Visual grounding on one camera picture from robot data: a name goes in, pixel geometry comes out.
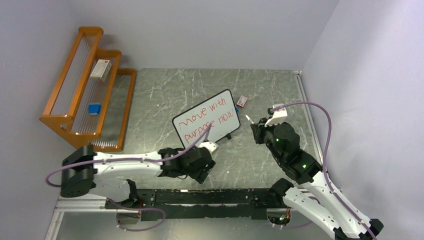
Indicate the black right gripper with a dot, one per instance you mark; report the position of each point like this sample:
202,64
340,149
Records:
259,128

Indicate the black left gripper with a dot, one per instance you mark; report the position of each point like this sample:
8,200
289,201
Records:
200,174

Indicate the white marker pen body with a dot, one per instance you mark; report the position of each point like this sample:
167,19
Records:
249,119

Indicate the black framed whiteboard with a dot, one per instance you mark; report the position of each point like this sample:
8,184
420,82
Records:
218,112

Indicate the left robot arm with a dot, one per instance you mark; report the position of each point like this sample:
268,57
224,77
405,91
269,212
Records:
109,175

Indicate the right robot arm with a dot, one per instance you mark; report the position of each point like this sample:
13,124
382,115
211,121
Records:
306,189

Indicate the small red white box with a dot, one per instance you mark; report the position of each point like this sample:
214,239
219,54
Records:
241,102

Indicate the blue eraser on rack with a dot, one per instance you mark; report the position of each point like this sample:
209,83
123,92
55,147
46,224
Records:
94,108

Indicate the orange wooden tiered rack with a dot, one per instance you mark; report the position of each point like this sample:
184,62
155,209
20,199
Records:
66,112

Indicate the white red box on rack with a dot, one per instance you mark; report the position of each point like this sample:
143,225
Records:
101,70

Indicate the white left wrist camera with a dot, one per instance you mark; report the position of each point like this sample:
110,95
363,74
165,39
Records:
211,146

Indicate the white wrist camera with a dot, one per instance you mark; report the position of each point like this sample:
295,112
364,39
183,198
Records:
277,115
211,146

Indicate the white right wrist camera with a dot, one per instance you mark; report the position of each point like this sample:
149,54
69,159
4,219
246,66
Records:
277,115

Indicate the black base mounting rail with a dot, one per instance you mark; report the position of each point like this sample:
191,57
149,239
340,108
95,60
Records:
253,203

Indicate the aluminium frame rail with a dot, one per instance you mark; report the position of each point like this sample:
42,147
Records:
305,188

